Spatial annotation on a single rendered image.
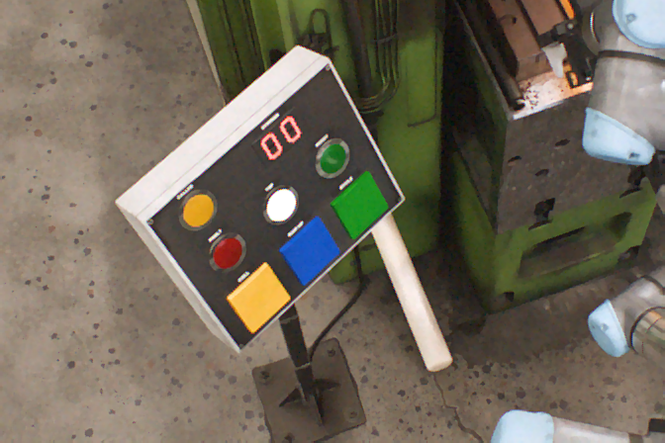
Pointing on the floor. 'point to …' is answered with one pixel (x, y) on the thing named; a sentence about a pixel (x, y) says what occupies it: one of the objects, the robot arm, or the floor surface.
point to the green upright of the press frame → (411, 54)
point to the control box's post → (298, 352)
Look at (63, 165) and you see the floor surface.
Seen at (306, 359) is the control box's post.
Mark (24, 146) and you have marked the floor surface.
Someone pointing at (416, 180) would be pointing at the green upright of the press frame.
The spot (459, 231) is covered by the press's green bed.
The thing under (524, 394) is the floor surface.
